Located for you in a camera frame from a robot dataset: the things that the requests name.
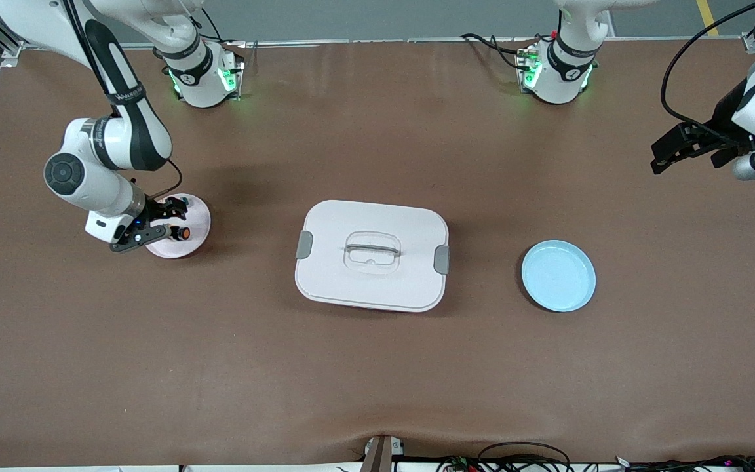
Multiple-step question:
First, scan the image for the pink round plate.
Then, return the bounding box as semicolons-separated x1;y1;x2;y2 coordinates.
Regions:
145;193;212;260

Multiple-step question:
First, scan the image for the light blue round plate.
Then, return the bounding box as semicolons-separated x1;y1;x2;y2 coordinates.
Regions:
521;239;597;313

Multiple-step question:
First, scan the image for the white lidded rectangular container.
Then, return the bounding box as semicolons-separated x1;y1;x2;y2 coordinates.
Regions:
294;199;450;313

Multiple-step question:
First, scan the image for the brown table cover mat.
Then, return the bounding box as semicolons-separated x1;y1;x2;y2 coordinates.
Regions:
0;36;755;469

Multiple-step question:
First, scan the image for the right arm loose cable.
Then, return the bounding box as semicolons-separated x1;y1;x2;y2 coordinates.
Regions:
130;157;184;199

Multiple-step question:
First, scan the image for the arm loose cable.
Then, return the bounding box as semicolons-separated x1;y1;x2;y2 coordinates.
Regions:
130;157;184;199
661;0;755;142

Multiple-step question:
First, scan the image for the left arm loose cable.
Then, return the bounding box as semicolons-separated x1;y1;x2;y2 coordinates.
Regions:
661;0;755;142

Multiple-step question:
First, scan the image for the black right base cable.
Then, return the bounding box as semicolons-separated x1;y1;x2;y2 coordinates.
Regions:
178;7;247;66

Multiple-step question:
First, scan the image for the black base cable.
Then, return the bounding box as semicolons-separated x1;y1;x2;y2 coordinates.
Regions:
178;7;247;66
459;29;558;71

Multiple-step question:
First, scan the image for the black left base cable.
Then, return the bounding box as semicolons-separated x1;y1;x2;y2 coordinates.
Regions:
459;29;558;71

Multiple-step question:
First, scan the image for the tangled black cable bundle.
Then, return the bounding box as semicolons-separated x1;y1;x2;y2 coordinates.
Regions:
613;454;755;472

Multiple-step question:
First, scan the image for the brown camera mount post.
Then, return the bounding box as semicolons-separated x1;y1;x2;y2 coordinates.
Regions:
361;434;406;472

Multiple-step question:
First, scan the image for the black looped cable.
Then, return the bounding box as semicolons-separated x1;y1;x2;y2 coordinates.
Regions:
476;441;572;472

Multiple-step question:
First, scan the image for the coloured wire cluster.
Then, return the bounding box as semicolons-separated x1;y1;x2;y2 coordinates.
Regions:
436;455;483;472

